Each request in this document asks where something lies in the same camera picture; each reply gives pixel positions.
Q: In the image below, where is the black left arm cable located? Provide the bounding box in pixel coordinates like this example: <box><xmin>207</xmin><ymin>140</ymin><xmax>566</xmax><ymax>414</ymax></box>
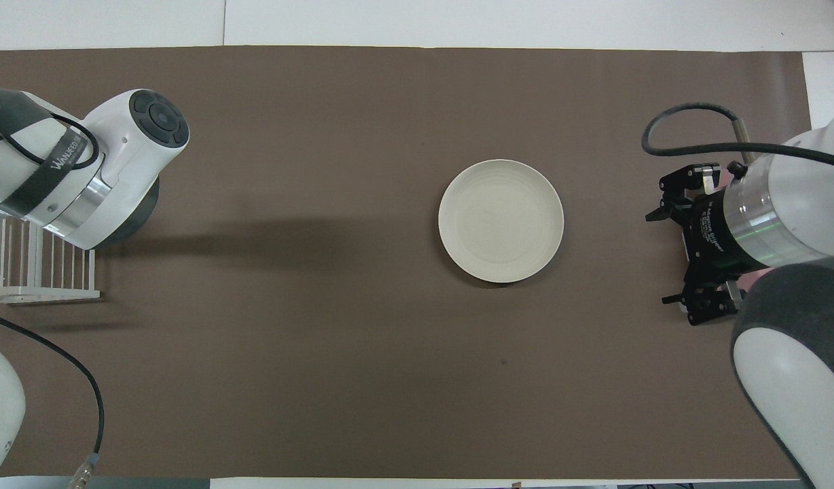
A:
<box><xmin>0</xmin><ymin>112</ymin><xmax>107</xmax><ymax>489</ymax></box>

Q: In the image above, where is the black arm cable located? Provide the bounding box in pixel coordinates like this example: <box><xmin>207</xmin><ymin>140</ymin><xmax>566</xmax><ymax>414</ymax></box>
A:
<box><xmin>641</xmin><ymin>103</ymin><xmax>834</xmax><ymax>171</ymax></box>
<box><xmin>0</xmin><ymin>112</ymin><xmax>107</xmax><ymax>489</ymax></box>

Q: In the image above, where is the white wire dish rack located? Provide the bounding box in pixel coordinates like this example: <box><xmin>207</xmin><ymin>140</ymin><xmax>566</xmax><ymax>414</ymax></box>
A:
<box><xmin>0</xmin><ymin>216</ymin><xmax>101</xmax><ymax>304</ymax></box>

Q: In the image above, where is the brown table mat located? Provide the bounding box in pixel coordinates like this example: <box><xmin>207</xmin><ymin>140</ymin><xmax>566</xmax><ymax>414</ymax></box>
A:
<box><xmin>0</xmin><ymin>46</ymin><xmax>834</xmax><ymax>479</ymax></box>

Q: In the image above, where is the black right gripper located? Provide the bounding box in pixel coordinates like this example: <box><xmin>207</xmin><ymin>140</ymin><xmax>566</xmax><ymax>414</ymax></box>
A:
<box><xmin>646</xmin><ymin>163</ymin><xmax>749</xmax><ymax>327</ymax></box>

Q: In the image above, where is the cream round plate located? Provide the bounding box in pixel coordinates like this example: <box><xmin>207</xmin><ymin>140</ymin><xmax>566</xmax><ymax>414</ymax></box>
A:
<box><xmin>438</xmin><ymin>159</ymin><xmax>565</xmax><ymax>284</ymax></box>

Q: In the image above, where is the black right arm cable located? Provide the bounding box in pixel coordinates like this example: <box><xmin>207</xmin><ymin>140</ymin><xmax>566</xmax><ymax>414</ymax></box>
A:
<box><xmin>641</xmin><ymin>103</ymin><xmax>834</xmax><ymax>171</ymax></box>

